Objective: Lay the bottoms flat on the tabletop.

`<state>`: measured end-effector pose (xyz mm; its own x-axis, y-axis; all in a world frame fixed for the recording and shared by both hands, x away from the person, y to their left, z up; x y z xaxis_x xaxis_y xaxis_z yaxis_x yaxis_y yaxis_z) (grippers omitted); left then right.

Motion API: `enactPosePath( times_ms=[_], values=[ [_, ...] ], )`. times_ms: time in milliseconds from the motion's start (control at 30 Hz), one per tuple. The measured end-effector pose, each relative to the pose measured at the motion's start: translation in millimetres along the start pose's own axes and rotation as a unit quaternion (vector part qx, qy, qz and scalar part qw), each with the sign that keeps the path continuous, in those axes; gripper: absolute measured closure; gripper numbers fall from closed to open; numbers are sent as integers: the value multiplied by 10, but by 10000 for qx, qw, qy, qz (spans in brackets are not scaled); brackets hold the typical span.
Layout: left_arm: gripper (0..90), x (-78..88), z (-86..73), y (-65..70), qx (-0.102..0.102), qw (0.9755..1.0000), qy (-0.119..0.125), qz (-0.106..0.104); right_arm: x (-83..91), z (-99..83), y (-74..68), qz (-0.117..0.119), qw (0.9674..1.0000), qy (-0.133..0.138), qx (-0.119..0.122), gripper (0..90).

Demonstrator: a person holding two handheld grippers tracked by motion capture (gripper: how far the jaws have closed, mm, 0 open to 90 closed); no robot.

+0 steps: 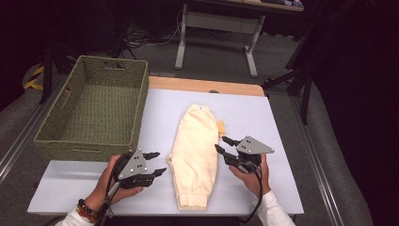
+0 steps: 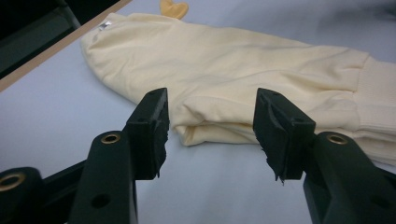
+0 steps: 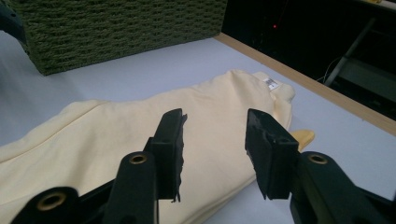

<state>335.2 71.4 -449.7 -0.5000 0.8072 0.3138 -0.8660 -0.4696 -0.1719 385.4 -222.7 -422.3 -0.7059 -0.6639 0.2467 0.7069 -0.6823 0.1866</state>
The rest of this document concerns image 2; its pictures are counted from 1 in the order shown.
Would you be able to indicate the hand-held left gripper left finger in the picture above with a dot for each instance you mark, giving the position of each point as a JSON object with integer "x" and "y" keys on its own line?
{"x": 149, "y": 133}

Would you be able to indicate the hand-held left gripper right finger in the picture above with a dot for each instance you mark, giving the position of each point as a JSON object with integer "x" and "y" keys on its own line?
{"x": 283, "y": 140}

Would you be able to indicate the white table board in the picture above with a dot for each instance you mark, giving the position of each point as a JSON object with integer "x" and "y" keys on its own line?
{"x": 62, "y": 118}

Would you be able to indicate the cream baby pants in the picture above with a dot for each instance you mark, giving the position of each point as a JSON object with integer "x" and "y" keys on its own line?
{"x": 233, "y": 68}

